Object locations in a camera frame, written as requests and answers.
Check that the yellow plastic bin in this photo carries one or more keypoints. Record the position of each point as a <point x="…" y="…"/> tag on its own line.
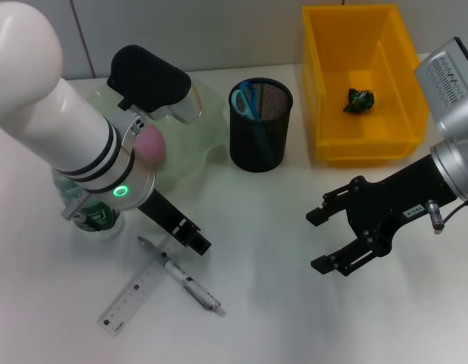
<point x="366" y="132"/>

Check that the green wavy glass fruit bowl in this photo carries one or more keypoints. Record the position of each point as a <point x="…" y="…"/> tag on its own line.
<point x="203" y="125"/>

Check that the pink toy peach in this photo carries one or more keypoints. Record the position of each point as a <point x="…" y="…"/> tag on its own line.
<point x="152" y="146"/>

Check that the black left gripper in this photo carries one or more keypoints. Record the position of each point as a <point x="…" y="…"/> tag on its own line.
<point x="161" y="208"/>

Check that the green plastic wrapper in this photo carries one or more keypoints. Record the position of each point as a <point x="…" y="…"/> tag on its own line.
<point x="359" y="100"/>

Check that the black mesh pen holder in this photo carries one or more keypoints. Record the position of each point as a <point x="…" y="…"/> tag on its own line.
<point x="279" y="140"/>

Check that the blue scissors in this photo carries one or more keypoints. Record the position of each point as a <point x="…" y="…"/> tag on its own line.
<point x="241" y="100"/>

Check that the clear green-label water bottle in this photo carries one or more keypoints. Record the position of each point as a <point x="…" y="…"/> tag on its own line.
<point x="110" y="227"/>

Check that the grey transparent pen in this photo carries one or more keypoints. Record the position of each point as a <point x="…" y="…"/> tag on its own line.
<point x="192" y="284"/>

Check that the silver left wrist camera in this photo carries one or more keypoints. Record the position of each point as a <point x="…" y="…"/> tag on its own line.
<point x="150" y="76"/>

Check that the clear plastic ruler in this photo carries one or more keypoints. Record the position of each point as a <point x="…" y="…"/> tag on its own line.
<point x="127" y="299"/>

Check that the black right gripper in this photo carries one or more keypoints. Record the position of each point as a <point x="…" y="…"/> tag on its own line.
<point x="400" y="197"/>

